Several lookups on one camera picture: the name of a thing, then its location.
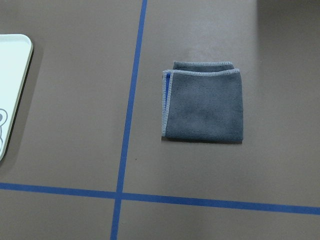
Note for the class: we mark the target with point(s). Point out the cream bear print tray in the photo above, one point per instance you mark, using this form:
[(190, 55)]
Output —
[(15, 55)]

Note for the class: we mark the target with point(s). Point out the folded grey cloth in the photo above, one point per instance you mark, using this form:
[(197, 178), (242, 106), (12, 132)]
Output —
[(202, 101)]

